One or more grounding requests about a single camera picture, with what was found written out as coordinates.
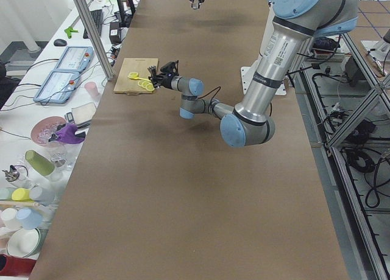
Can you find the white cup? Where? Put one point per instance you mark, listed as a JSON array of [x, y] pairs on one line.
[[8, 216]]

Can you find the upper teach pendant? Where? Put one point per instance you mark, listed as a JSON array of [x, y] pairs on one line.
[[75, 58]]

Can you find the light blue cup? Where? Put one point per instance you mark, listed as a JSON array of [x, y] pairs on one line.
[[29, 218]]

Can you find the teach pendant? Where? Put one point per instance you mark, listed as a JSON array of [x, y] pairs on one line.
[[75, 58], [57, 87]]

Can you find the pink bowl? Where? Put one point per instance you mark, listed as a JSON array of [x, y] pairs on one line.
[[43, 130]]

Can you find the wooden cutting board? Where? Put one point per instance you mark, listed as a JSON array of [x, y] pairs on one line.
[[124, 85]]

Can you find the white bowl green rim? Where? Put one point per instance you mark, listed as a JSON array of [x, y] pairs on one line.
[[24, 243]]

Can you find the metal pourer bottle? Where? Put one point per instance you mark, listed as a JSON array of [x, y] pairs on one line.
[[18, 176]]

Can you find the mint green cup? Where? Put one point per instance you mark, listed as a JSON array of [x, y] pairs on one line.
[[6, 193]]

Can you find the white kitchen scale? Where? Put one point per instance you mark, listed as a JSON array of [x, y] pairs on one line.
[[84, 113]]

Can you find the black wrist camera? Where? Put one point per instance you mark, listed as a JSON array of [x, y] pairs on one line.
[[170, 68]]

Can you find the aluminium frame post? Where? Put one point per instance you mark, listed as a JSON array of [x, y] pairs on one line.
[[84, 13]]

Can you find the black computer mouse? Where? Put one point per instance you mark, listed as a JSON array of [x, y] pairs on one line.
[[60, 42]]

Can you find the red container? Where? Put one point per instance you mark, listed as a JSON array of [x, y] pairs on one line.
[[16, 266]]

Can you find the clear glass measuring cup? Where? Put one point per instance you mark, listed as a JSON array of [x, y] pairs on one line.
[[195, 5]]

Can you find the black power adapter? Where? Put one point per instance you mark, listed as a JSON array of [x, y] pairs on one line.
[[115, 33]]

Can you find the lemon slice outer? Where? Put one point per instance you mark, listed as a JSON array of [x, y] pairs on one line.
[[150, 87]]

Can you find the pink plastic cup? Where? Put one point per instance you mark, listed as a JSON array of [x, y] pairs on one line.
[[92, 89]]

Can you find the purple cloth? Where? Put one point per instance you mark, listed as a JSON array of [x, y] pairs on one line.
[[66, 133]]

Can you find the grey blue cup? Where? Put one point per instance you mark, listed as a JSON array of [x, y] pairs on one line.
[[42, 195]]

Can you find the yellow cup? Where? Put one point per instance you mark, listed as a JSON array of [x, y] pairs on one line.
[[21, 194]]

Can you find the lower teach pendant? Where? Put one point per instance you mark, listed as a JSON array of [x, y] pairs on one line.
[[57, 87]]

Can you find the black keyboard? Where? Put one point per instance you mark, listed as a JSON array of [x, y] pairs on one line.
[[97, 17]]

